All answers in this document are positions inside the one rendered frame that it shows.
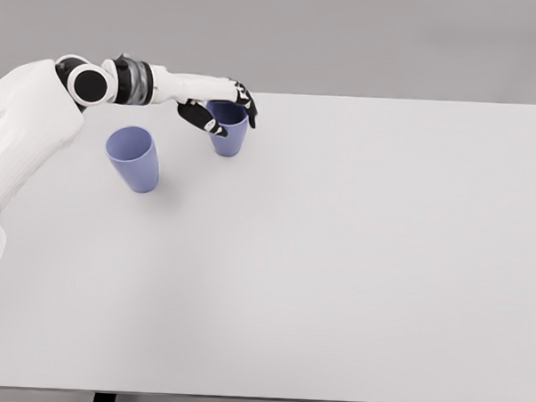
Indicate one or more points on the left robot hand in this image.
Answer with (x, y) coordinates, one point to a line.
(201, 89)

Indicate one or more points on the blue plastic cup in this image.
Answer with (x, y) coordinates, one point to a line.
(230, 137)
(134, 159)

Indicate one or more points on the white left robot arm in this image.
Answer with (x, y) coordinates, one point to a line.
(27, 110)

